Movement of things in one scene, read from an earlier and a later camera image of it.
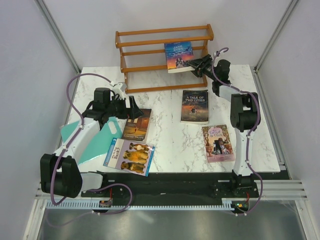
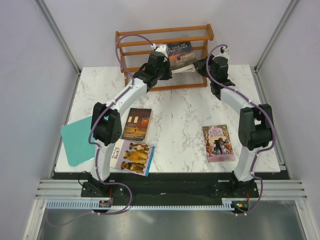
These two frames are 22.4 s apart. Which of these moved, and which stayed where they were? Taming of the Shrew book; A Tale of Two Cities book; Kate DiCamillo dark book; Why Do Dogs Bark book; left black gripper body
Moved: A Tale of Two Cities book; left black gripper body
Stayed: Why Do Dogs Bark book; Kate DiCamillo dark book; Taming of the Shrew book
